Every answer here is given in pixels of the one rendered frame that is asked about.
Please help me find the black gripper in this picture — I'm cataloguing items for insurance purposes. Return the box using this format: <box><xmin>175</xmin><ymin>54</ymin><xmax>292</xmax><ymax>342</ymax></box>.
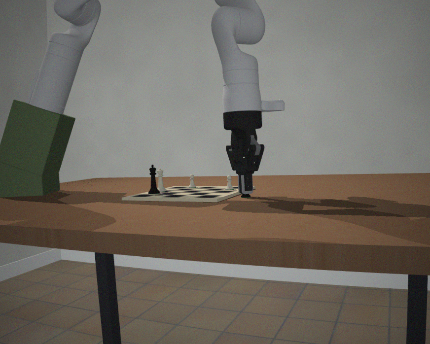
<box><xmin>223</xmin><ymin>110</ymin><xmax>264</xmax><ymax>194</ymax></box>

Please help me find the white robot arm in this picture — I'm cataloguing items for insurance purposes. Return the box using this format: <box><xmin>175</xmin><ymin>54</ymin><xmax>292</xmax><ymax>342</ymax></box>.
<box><xmin>26</xmin><ymin>0</ymin><xmax>285</xmax><ymax>115</ymax></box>

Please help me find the white pawn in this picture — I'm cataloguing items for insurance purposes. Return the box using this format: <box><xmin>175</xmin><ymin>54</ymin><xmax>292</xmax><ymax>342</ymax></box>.
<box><xmin>189</xmin><ymin>174</ymin><xmax>196</xmax><ymax>188</ymax></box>
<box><xmin>225</xmin><ymin>175</ymin><xmax>234</xmax><ymax>190</ymax></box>

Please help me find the white chess queen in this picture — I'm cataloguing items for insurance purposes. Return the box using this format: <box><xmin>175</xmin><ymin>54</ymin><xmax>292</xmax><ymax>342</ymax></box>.
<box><xmin>157</xmin><ymin>169</ymin><xmax>167</xmax><ymax>192</ymax></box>

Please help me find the cream and dark blue chessboard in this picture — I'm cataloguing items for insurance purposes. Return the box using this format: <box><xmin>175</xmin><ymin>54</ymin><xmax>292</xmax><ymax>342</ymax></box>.
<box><xmin>122</xmin><ymin>186</ymin><xmax>241</xmax><ymax>202</ymax></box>

